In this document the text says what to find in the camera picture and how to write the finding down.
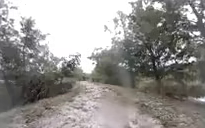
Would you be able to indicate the pale dirt gravel path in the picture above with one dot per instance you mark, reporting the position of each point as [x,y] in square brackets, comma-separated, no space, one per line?
[100,110]

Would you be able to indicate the row of trees and bushes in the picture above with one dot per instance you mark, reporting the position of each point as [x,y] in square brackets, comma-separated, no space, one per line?
[26,66]
[156,50]

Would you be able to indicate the dry leaf-strewn verge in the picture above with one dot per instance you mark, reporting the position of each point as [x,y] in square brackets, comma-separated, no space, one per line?
[20,115]
[176,110]

